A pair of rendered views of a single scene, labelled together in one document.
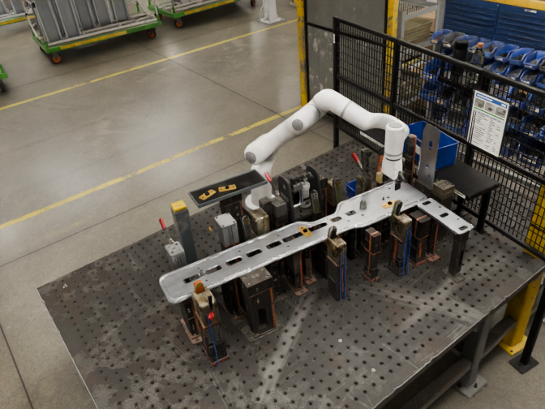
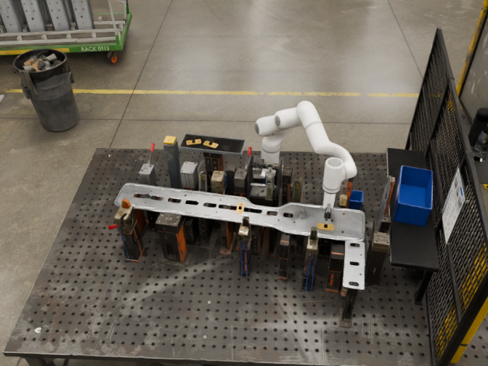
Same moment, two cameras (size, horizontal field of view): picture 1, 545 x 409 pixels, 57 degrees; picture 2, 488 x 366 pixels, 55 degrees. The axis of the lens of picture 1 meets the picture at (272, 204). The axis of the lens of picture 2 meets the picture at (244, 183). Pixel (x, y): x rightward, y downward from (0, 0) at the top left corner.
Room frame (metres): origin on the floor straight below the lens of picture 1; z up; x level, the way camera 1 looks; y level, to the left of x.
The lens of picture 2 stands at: (0.44, -1.27, 2.83)
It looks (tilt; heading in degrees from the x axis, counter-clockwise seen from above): 42 degrees down; 38
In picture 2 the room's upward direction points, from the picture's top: 2 degrees counter-clockwise
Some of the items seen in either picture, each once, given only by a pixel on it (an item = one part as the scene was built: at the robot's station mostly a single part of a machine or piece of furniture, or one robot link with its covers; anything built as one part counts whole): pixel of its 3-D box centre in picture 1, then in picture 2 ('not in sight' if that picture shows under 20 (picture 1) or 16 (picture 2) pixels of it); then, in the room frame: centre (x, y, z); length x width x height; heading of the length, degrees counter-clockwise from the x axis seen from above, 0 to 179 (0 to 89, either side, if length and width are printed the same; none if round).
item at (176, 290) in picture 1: (302, 234); (236, 209); (1.83, -0.13, 1.00); 1.38 x 0.22 x 0.02; 115
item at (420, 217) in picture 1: (417, 238); (335, 269); (1.91, -0.71, 0.84); 0.11 x 0.10 x 0.28; 25
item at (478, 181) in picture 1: (422, 155); (409, 202); (2.42, -0.87, 1.01); 0.90 x 0.22 x 0.03; 25
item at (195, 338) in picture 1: (187, 307); (136, 213); (1.58, 0.43, 0.84); 0.18 x 0.06 x 0.29; 25
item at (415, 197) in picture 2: (426, 144); (413, 194); (2.39, -0.88, 1.09); 0.30 x 0.17 x 0.13; 20
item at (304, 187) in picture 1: (301, 213); (264, 192); (2.08, -0.15, 0.94); 0.18 x 0.13 x 0.49; 115
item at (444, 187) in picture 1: (439, 213); (375, 261); (2.05, -0.87, 0.88); 0.08 x 0.08 x 0.36; 25
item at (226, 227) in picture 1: (230, 252); (192, 193); (1.86, 0.22, 0.90); 0.13 x 0.10 x 0.41; 25
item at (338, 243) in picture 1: (336, 268); (245, 250); (1.72, -0.27, 0.87); 0.12 x 0.09 x 0.35; 25
